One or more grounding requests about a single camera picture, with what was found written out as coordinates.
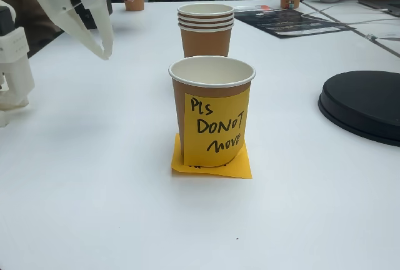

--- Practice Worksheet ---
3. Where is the yellow handwritten sticky note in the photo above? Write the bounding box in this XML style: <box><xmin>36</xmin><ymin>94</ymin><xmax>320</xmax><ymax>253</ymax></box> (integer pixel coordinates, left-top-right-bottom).
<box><xmin>183</xmin><ymin>90</ymin><xmax>251</xmax><ymax>166</ymax></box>
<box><xmin>171</xmin><ymin>132</ymin><xmax>253</xmax><ymax>179</ymax></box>

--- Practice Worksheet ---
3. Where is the black printed poster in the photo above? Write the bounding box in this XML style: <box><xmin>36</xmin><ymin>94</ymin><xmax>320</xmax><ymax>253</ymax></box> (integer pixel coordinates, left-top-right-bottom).
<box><xmin>233</xmin><ymin>7</ymin><xmax>357</xmax><ymax>39</ymax></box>

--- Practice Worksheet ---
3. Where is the black round lid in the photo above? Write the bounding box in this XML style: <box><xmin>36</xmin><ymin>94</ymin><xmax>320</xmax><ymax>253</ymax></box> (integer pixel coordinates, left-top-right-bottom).
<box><xmin>317</xmin><ymin>70</ymin><xmax>400</xmax><ymax>148</ymax></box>

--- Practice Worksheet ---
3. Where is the grey laptop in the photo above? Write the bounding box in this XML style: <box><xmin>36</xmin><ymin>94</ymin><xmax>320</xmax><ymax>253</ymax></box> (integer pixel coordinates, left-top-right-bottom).
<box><xmin>357</xmin><ymin>0</ymin><xmax>400</xmax><ymax>18</ymax></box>

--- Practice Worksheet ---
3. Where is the white charging cable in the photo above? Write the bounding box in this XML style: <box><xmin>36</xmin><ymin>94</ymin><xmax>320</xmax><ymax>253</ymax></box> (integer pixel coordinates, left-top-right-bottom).
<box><xmin>299</xmin><ymin>1</ymin><xmax>388</xmax><ymax>24</ymax></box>

